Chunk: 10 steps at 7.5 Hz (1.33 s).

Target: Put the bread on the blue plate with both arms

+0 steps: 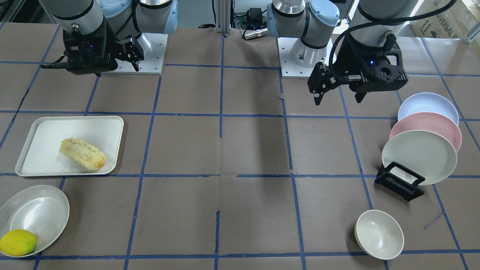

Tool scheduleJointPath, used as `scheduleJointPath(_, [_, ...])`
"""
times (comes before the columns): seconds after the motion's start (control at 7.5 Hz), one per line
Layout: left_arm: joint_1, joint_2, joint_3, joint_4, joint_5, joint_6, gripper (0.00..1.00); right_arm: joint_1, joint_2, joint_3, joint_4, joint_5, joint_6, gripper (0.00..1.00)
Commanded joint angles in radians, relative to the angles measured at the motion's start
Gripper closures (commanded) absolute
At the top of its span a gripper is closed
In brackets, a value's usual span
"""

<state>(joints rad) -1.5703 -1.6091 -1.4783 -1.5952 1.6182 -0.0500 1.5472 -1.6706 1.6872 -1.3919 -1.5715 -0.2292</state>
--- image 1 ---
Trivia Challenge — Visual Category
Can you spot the pink plate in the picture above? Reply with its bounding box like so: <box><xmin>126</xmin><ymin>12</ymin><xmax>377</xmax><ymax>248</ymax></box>
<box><xmin>389</xmin><ymin>112</ymin><xmax>462</xmax><ymax>152</ymax></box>

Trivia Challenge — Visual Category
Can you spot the cardboard box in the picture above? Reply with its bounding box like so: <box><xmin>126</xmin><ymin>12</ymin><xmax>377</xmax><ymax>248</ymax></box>
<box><xmin>409</xmin><ymin>0</ymin><xmax>480</xmax><ymax>38</ymax></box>

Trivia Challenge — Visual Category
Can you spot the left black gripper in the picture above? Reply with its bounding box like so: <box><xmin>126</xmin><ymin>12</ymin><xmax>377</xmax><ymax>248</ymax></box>
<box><xmin>307</xmin><ymin>33</ymin><xmax>408</xmax><ymax>106</ymax></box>

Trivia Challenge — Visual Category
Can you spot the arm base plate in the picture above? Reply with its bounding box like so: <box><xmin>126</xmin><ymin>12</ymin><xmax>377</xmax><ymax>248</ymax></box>
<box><xmin>101</xmin><ymin>33</ymin><xmax>169</xmax><ymax>75</ymax></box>
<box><xmin>277</xmin><ymin>37</ymin><xmax>333</xmax><ymax>79</ymax></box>

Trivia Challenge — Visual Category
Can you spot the aluminium frame post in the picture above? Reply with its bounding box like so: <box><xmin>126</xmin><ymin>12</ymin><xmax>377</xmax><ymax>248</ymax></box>
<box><xmin>214</xmin><ymin>0</ymin><xmax>233</xmax><ymax>36</ymax></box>

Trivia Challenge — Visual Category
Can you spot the black power adapter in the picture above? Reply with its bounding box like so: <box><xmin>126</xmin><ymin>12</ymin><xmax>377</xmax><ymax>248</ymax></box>
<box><xmin>246</xmin><ymin>7</ymin><xmax>263</xmax><ymax>24</ymax></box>

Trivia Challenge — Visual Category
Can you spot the yellow bread roll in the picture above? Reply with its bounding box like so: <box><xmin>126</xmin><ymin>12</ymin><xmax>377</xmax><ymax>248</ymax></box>
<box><xmin>59</xmin><ymin>137</ymin><xmax>106</xmax><ymax>171</ymax></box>

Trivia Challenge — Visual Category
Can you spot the blue plate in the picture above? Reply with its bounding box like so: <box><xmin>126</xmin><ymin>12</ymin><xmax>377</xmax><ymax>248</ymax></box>
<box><xmin>397</xmin><ymin>92</ymin><xmax>459</xmax><ymax>125</ymax></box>

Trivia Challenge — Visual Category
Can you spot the black braided cable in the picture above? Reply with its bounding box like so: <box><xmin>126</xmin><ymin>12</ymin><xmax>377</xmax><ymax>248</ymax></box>
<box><xmin>328</xmin><ymin>0</ymin><xmax>458</xmax><ymax>68</ymax></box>

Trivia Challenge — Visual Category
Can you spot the black plate rack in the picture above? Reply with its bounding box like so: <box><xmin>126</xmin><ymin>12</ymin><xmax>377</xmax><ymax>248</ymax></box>
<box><xmin>374</xmin><ymin>161</ymin><xmax>425</xmax><ymax>201</ymax></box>

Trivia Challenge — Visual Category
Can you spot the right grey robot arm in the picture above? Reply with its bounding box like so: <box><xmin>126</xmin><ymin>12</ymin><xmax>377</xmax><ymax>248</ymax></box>
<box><xmin>40</xmin><ymin>0</ymin><xmax>178</xmax><ymax>76</ymax></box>

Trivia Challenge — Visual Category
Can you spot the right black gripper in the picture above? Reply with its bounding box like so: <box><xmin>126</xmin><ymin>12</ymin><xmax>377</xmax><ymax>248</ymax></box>
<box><xmin>62</xmin><ymin>19</ymin><xmax>144</xmax><ymax>76</ymax></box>

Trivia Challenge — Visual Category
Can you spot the white rectangular tray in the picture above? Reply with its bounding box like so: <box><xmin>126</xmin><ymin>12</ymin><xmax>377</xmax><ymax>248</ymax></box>
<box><xmin>15</xmin><ymin>115</ymin><xmax>124</xmax><ymax>177</ymax></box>

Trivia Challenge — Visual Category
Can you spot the cream plate in rack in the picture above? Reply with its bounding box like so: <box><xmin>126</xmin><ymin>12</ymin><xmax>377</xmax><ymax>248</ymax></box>
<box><xmin>382</xmin><ymin>130</ymin><xmax>458</xmax><ymax>186</ymax></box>

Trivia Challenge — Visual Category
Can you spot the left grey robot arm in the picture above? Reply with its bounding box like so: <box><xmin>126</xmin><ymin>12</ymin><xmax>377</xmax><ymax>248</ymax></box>
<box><xmin>266</xmin><ymin>0</ymin><xmax>417</xmax><ymax>105</ymax></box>

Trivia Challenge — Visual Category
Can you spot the grey oval plate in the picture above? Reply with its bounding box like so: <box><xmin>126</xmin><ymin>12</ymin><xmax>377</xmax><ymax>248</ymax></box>
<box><xmin>0</xmin><ymin>185</ymin><xmax>70</xmax><ymax>258</ymax></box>

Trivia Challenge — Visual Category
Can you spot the yellow lemon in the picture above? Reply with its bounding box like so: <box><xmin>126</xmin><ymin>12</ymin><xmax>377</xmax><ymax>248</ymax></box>
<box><xmin>0</xmin><ymin>229</ymin><xmax>38</xmax><ymax>257</ymax></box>

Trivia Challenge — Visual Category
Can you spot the cream bowl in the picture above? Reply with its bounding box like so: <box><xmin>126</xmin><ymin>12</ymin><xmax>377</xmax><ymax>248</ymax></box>
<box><xmin>354</xmin><ymin>210</ymin><xmax>405</xmax><ymax>260</ymax></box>

